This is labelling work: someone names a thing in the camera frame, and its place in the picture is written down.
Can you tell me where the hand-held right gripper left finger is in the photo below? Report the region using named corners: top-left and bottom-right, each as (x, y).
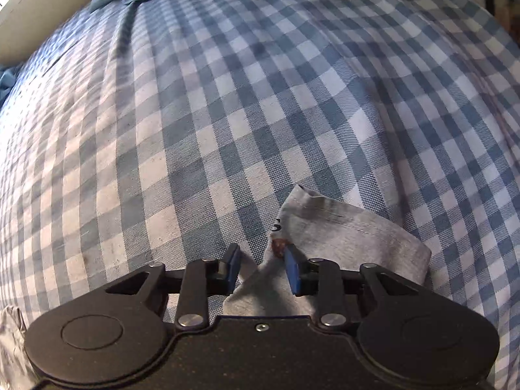
top-left (106, 243), bottom-right (243, 332)

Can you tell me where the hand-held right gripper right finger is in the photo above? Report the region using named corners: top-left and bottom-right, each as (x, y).
top-left (283, 242), bottom-right (420, 330)

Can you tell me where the grey printed shirt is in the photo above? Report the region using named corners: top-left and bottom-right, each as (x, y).
top-left (0, 184), bottom-right (432, 390)

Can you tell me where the blue white checkered bed sheet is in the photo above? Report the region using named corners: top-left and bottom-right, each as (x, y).
top-left (0, 0), bottom-right (520, 390)

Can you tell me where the small blue cloth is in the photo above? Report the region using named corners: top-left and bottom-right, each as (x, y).
top-left (0, 67), bottom-right (20, 103)

